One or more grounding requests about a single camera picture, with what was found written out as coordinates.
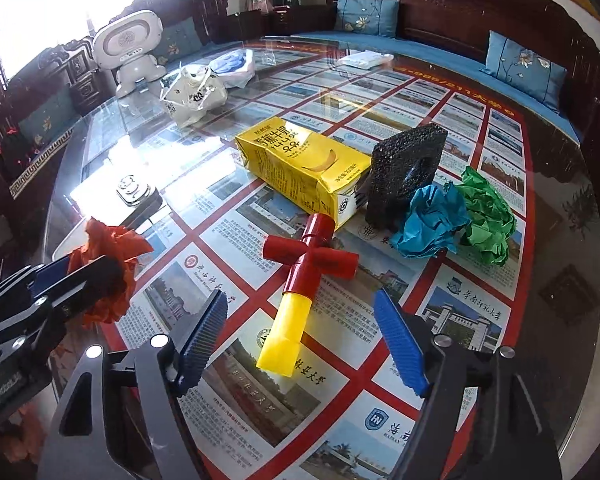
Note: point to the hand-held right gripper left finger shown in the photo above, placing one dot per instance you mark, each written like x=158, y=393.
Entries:
x=202, y=345

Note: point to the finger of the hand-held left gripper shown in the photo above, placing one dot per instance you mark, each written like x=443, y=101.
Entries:
x=95, y=277
x=50, y=272

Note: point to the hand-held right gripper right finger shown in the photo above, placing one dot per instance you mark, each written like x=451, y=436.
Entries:
x=400, y=345

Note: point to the orange paper ball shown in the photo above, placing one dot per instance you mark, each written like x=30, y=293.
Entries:
x=115, y=240

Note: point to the red and yellow toy pipe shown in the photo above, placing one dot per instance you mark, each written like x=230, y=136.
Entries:
x=310, y=260

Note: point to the teal paper ball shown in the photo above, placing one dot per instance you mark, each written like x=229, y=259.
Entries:
x=430, y=220

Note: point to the teal embroidered chair cushion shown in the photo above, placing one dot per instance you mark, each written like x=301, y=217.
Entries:
x=45, y=120
x=177, y=40

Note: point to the green paper ball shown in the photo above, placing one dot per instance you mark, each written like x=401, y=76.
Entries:
x=485, y=215

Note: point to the black foam block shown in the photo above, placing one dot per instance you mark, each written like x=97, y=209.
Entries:
x=400, y=170

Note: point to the carved wooden armchair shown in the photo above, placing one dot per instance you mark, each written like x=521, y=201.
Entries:
x=205, y=5
x=45, y=75

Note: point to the white printed plastic bag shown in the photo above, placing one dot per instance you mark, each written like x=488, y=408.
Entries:
x=195, y=100

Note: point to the yellow milk carton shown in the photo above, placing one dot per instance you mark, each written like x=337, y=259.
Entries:
x=300, y=160

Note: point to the white toy robot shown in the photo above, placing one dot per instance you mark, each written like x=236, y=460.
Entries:
x=125, y=40

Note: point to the white bag with blue contents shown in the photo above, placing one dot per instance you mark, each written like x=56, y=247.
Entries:
x=230, y=62

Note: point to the large window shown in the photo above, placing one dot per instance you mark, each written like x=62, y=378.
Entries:
x=55, y=0

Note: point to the white tissue pack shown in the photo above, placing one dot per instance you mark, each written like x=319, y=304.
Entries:
x=365, y=59

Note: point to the blue sofa seat pad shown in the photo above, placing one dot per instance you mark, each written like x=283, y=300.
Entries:
x=430, y=47

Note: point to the blue embroidered cushion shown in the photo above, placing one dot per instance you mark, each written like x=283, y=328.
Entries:
x=525, y=70
x=365, y=17

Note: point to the standing photo card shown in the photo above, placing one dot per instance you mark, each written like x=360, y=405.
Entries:
x=260, y=0

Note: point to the dark wooden side table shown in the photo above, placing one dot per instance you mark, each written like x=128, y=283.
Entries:
x=290, y=20

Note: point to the dark wooden sofa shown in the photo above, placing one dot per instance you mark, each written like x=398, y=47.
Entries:
x=455, y=5

